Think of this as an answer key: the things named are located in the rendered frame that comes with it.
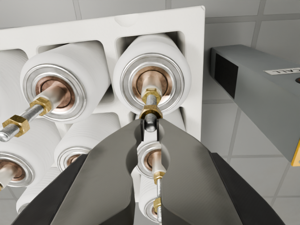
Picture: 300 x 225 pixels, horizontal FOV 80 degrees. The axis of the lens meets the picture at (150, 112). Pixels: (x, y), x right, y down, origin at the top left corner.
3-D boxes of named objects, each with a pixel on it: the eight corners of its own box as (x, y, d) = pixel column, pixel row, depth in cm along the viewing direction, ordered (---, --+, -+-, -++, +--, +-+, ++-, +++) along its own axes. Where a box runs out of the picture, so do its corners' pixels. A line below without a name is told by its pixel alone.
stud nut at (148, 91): (139, 92, 18) (138, 96, 18) (153, 84, 18) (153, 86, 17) (150, 106, 19) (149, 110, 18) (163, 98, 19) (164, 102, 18)
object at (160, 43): (164, 84, 40) (171, 129, 24) (123, 68, 39) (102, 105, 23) (184, 41, 36) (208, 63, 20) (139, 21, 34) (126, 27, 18)
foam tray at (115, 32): (15, 29, 42) (-69, 37, 26) (185, 9, 39) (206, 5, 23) (68, 156, 60) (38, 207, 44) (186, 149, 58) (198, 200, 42)
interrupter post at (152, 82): (157, 96, 22) (157, 109, 19) (139, 89, 22) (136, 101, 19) (165, 79, 21) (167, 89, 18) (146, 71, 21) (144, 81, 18)
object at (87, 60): (127, 52, 37) (107, 80, 21) (109, 90, 41) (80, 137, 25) (83, 26, 35) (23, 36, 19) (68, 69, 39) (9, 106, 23)
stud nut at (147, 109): (135, 110, 15) (135, 114, 14) (152, 99, 15) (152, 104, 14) (149, 126, 16) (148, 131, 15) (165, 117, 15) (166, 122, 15)
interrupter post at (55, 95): (69, 89, 22) (56, 101, 19) (64, 105, 23) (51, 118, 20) (50, 80, 22) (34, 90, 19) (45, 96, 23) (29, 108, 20)
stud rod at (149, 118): (145, 89, 20) (141, 126, 13) (153, 84, 20) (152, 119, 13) (150, 95, 20) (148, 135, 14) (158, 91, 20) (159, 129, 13)
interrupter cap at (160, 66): (167, 120, 24) (168, 122, 23) (112, 100, 23) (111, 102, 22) (195, 67, 20) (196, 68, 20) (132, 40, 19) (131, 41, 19)
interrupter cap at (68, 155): (73, 184, 30) (71, 188, 30) (49, 150, 27) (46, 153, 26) (115, 176, 29) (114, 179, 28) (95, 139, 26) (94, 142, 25)
